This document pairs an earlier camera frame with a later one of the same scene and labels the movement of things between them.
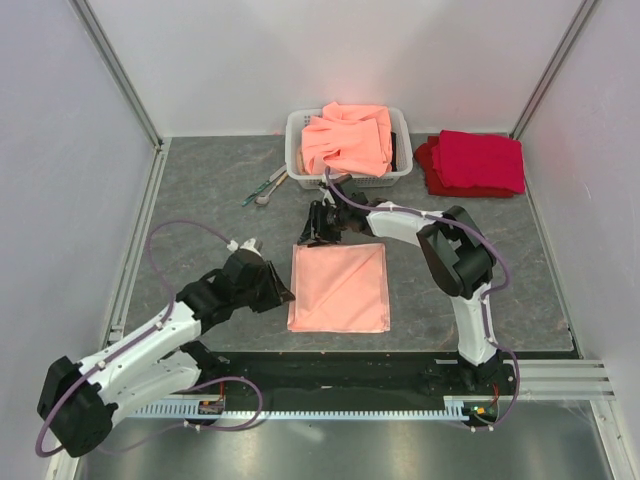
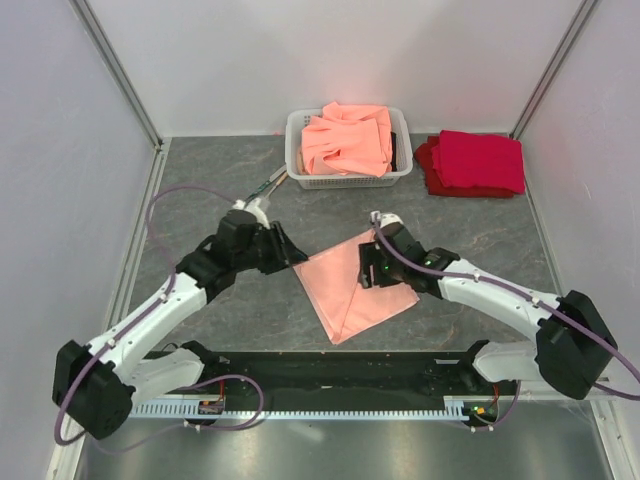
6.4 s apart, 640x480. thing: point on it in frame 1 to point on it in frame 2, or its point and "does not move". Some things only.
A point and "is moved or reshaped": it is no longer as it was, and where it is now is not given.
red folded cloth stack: [473, 164] does not move
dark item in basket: [393, 162] does not move
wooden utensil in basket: [299, 164] does not move
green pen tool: [265, 185] does not move
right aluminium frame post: [541, 86] does not move
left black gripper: [277, 292] to [285, 252]
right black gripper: [315, 231] to [369, 254]
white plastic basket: [401, 163] does not move
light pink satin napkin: [339, 288] is moved or reshaped
